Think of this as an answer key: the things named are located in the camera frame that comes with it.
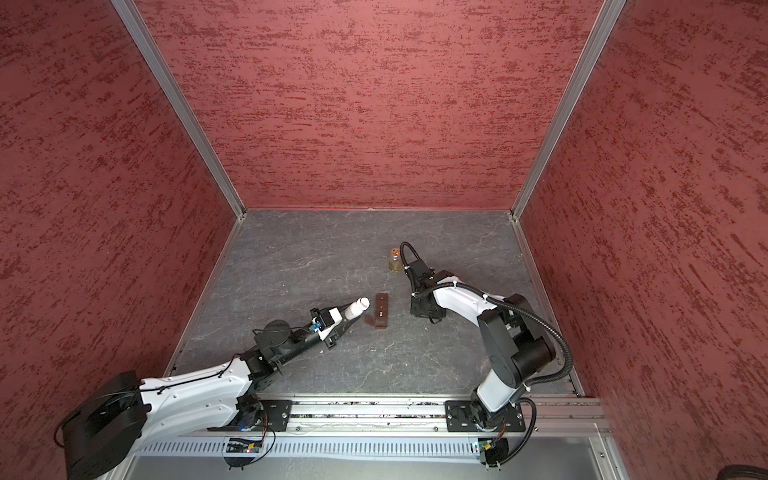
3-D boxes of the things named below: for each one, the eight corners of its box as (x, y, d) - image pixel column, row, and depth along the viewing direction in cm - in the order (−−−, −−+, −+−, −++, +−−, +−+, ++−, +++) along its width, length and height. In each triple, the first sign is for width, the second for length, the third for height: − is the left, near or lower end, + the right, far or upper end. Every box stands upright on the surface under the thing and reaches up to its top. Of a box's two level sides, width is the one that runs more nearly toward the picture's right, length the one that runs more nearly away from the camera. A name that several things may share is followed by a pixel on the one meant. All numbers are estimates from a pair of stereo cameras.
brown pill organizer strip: (365, 329, 91) (364, 325, 89) (367, 296, 99) (367, 292, 97) (388, 329, 91) (388, 326, 89) (388, 296, 99) (388, 292, 97)
